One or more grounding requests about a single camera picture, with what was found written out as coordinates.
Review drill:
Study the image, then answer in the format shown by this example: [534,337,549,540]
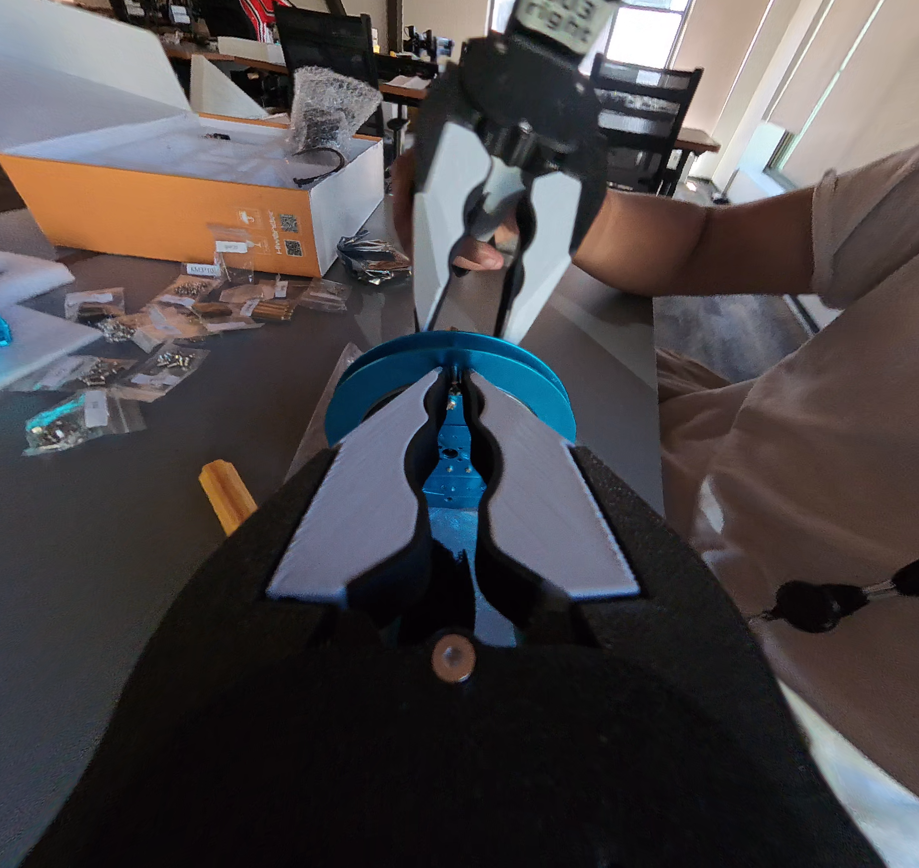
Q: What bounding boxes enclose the orange white cardboard box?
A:
[0,0,385,279]

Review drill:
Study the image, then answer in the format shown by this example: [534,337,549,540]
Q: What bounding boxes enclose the yellow-handled screwdriver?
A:
[200,459,258,537]

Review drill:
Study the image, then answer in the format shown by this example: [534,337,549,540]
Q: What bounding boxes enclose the large window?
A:
[492,0,708,72]

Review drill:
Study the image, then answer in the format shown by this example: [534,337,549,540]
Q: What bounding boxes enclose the white window blinds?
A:
[671,0,919,201]

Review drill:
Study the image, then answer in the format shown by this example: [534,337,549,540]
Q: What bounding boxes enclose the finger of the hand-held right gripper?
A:
[494,168,584,345]
[411,122,495,334]

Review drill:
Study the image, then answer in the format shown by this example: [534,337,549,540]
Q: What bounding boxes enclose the white foam sheet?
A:
[0,251,101,391]

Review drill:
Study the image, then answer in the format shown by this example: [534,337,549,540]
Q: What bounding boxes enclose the clear plastic bag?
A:
[287,340,367,481]

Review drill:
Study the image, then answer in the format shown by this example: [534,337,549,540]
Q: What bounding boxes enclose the pile of small hardware bags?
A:
[22,254,353,456]

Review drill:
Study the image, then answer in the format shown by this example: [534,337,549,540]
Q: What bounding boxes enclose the red white jacket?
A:
[233,0,295,44]

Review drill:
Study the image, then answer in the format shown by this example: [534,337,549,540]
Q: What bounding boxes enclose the black mesh office chair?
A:
[589,53,705,198]

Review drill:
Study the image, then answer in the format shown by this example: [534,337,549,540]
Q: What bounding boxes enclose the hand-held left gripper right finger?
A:
[459,369,640,602]

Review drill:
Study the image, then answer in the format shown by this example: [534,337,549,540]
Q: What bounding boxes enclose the dark bag of parts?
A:
[337,233,414,284]

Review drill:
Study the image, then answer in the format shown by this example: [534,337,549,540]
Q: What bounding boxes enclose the person's right forearm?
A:
[574,182,827,302]

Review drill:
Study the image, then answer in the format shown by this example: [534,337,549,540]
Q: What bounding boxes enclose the bubble wrap bundle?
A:
[289,66,383,158]

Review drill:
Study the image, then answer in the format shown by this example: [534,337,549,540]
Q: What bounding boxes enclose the blue round metal turntable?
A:
[325,331,577,524]

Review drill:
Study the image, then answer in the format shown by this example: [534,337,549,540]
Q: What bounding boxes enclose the person's beige shirt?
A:
[657,146,919,797]

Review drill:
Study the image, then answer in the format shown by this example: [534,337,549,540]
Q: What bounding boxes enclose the black cable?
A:
[293,146,349,189]

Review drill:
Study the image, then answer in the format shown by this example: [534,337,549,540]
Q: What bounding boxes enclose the black shoulder strap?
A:
[750,559,919,634]

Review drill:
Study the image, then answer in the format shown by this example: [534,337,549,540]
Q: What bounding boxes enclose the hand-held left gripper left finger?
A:
[267,369,452,603]

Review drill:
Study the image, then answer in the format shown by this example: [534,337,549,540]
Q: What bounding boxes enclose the person's right hand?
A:
[391,152,521,275]

